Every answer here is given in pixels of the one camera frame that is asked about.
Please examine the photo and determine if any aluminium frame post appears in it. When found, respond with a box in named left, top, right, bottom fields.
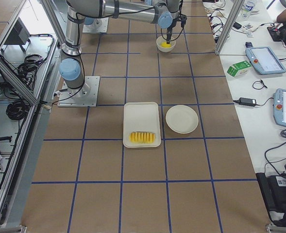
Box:
left=215, top=0, right=244, bottom=55

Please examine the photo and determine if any green white carton box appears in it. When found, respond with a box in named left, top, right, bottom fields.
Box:
left=227, top=60, right=252, bottom=77

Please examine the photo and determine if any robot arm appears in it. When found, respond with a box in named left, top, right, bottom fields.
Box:
left=59, top=0, right=182, bottom=100

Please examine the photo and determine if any sliced yellow fruit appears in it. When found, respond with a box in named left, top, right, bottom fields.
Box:
left=129, top=132, right=155, bottom=144

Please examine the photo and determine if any blue teach pendant far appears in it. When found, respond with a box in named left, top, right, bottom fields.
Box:
left=245, top=47, right=286, bottom=75

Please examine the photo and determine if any black cable bundle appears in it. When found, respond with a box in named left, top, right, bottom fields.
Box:
left=6, top=100, right=29, bottom=121

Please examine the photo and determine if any black power adapter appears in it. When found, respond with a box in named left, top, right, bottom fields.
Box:
left=239, top=98, right=257, bottom=107

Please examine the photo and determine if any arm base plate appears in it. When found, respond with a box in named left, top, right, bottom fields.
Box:
left=57, top=76, right=100, bottom=107
left=83, top=17, right=109, bottom=34

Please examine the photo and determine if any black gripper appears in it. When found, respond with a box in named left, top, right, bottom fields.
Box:
left=166, top=24, right=176, bottom=44

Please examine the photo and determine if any grey electronics box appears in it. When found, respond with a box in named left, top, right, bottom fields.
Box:
left=4, top=18, right=31, bottom=52

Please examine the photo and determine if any cream ceramic bowl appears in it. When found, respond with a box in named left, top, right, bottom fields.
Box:
left=156, top=36, right=176, bottom=52

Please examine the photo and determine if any plastic water bottle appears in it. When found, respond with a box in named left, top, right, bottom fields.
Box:
left=240, top=0, right=256, bottom=20

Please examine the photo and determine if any cream rectangular tray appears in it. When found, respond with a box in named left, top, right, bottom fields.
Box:
left=123, top=102, right=161, bottom=148

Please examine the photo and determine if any yellow lemon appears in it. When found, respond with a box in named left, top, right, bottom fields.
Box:
left=161, top=42, right=171, bottom=48

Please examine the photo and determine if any cream round plate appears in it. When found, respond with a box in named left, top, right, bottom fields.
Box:
left=166, top=105, right=199, bottom=134

